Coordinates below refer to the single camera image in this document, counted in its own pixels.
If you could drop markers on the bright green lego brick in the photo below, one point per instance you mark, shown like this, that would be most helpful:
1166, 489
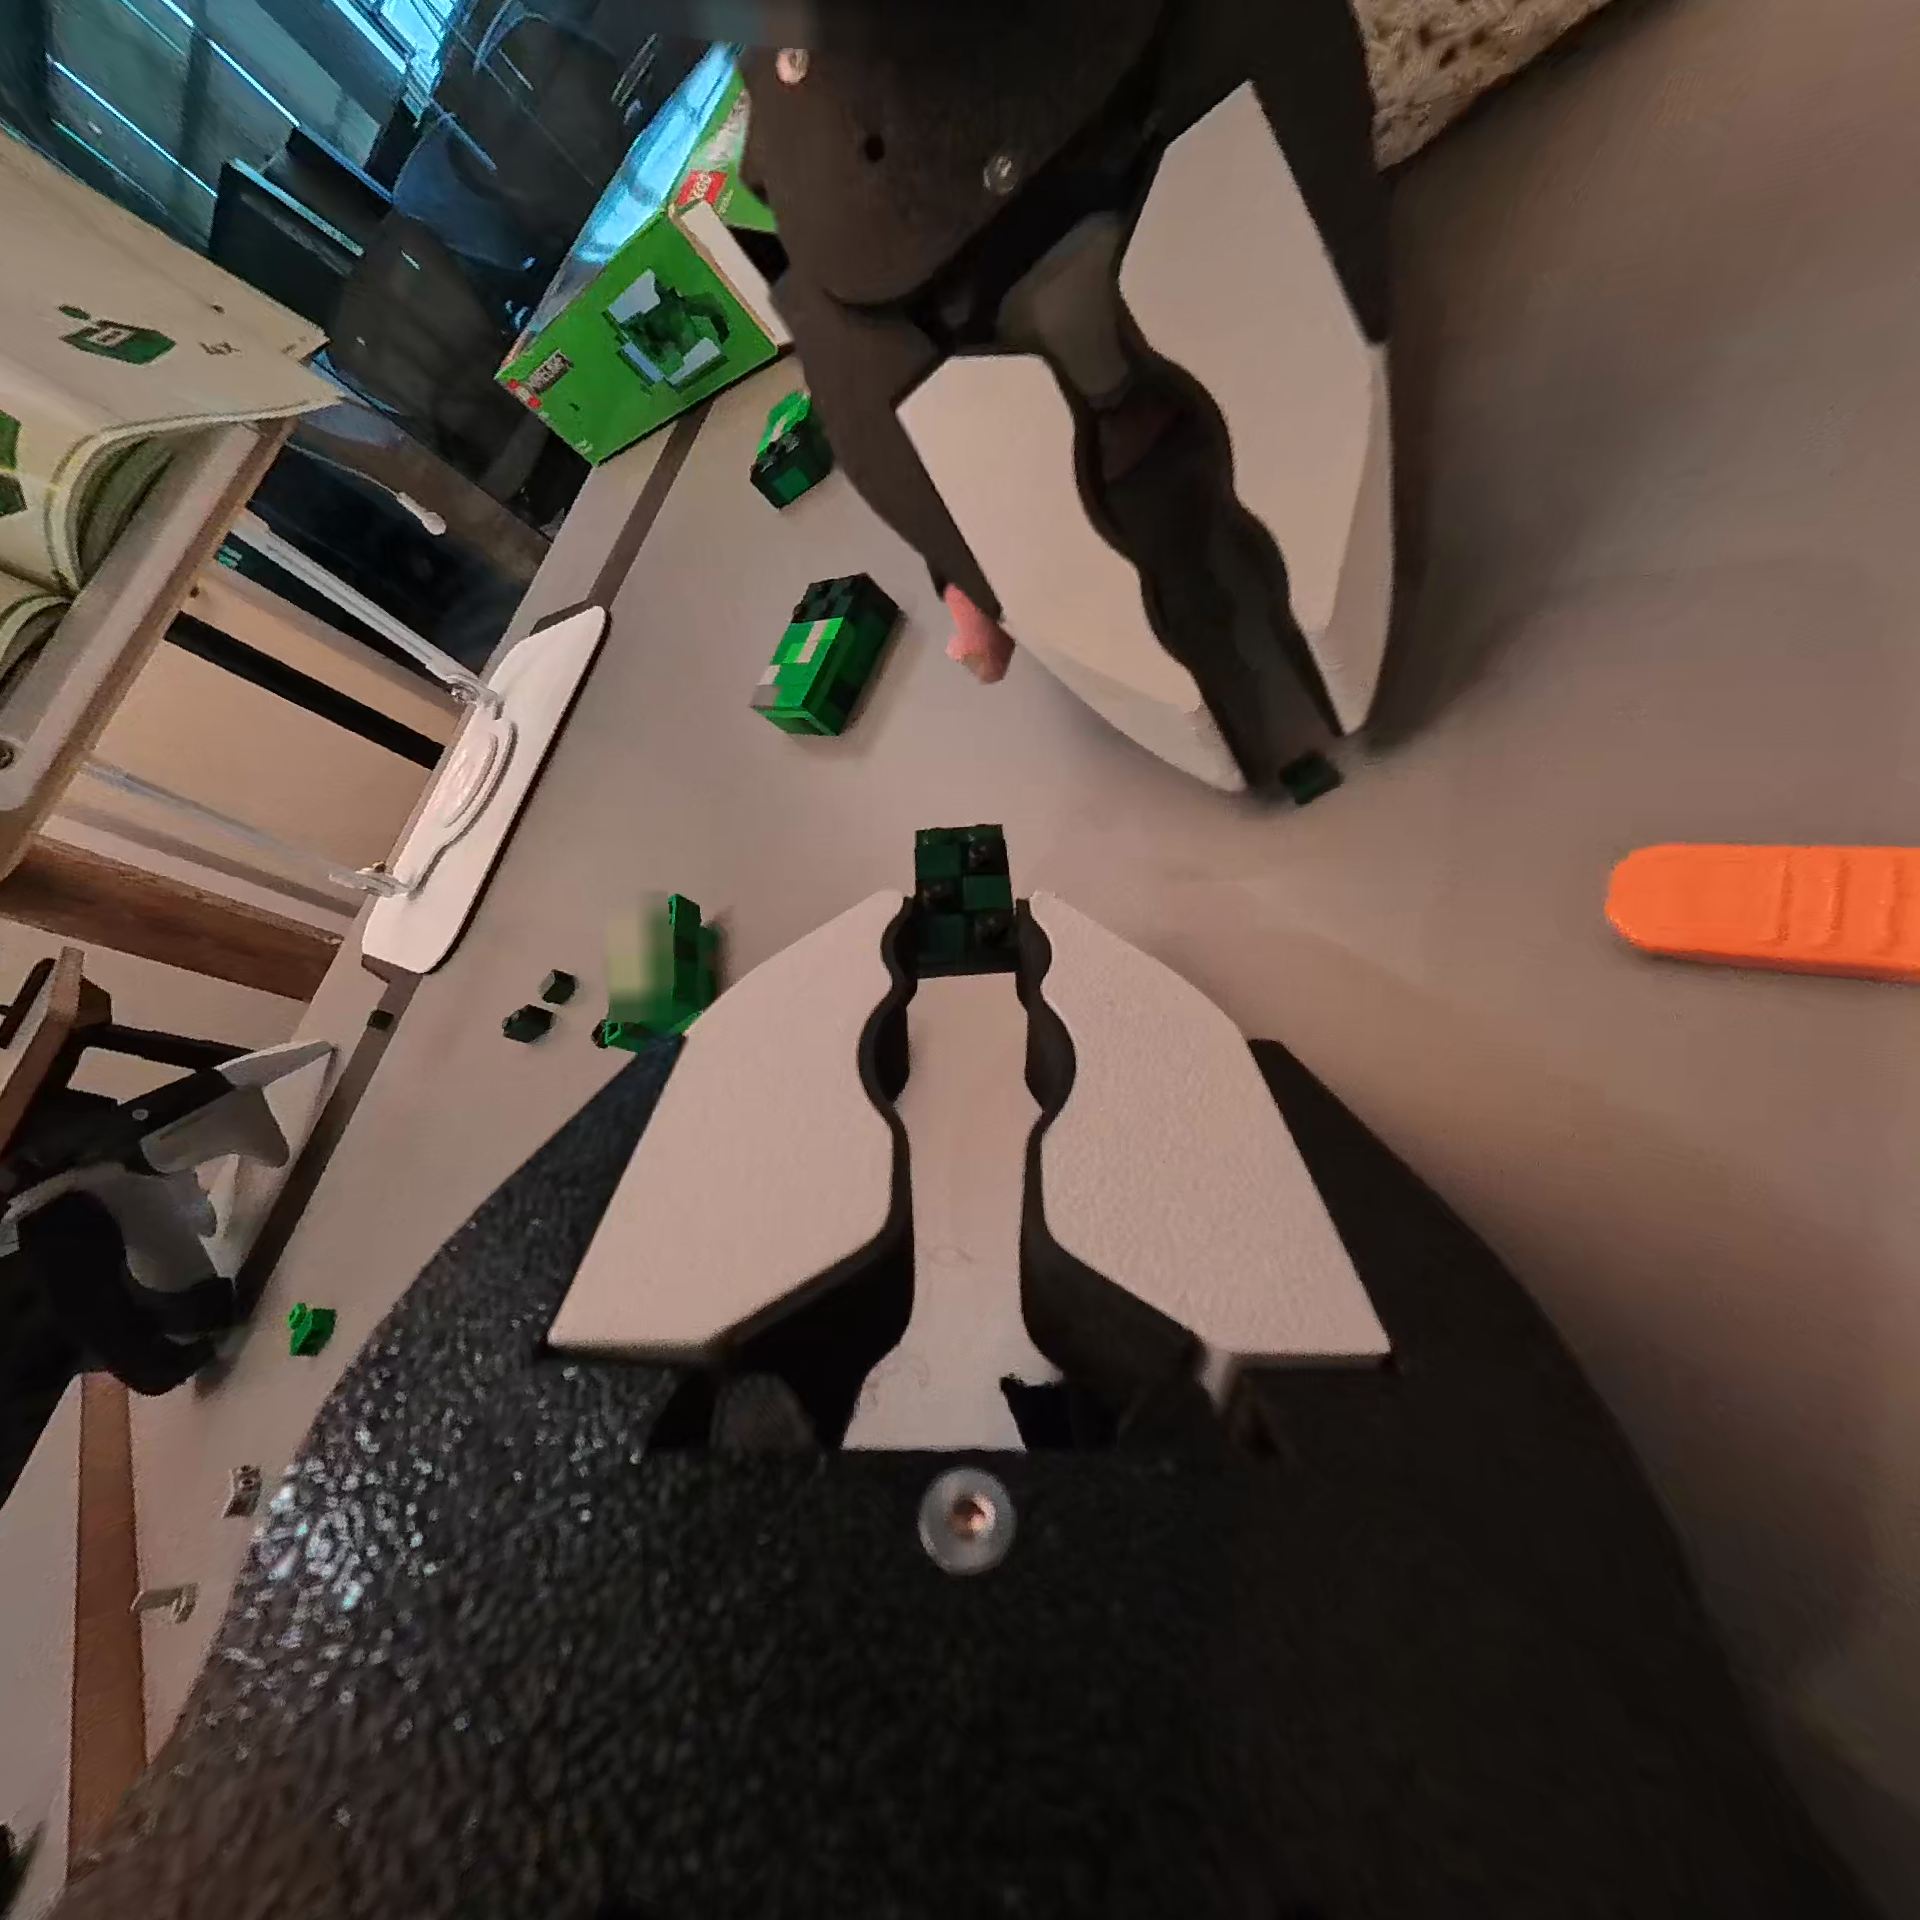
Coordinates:
311, 1326

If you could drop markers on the person's right forearm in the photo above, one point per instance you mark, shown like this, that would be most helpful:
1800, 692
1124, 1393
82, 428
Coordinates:
1441, 78

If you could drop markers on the green lego face block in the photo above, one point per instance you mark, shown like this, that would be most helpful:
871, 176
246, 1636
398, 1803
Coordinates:
693, 975

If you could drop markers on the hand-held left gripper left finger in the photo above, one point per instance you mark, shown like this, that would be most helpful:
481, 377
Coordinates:
734, 1201

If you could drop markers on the small dark green lego piece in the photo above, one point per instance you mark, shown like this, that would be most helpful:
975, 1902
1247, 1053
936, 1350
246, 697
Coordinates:
1307, 777

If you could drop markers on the open lego instruction booklet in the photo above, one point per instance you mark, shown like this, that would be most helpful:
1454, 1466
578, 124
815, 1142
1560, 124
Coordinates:
136, 346

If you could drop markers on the dark office chairs row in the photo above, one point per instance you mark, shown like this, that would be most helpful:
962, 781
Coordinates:
375, 228

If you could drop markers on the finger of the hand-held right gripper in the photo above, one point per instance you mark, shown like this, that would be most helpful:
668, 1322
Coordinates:
1290, 346
1037, 525

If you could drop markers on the dark green lego cube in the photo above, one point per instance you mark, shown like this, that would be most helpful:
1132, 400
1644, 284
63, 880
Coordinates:
790, 451

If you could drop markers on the green lego block dark studs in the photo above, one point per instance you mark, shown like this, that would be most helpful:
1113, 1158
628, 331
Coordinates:
825, 661

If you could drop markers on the small grey lego bracket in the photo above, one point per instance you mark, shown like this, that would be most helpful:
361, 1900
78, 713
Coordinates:
163, 1602
242, 1492

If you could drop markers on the dark green lego assembly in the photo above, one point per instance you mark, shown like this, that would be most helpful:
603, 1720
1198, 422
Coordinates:
962, 899

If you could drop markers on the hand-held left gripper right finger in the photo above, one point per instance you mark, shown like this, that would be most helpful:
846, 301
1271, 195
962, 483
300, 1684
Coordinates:
1198, 1201

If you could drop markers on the orange brick separator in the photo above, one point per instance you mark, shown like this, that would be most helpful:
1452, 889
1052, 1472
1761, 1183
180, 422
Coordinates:
1754, 909

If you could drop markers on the scattered small dark lego pieces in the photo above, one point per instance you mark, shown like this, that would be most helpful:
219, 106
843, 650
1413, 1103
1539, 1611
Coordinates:
523, 1026

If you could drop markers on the green cardboard lego box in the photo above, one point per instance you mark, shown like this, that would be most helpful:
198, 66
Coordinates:
599, 360

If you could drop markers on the white book stand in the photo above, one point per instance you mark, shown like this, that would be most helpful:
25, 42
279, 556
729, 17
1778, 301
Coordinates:
481, 781

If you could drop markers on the person's right hand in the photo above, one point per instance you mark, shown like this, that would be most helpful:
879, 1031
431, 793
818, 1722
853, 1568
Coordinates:
975, 638

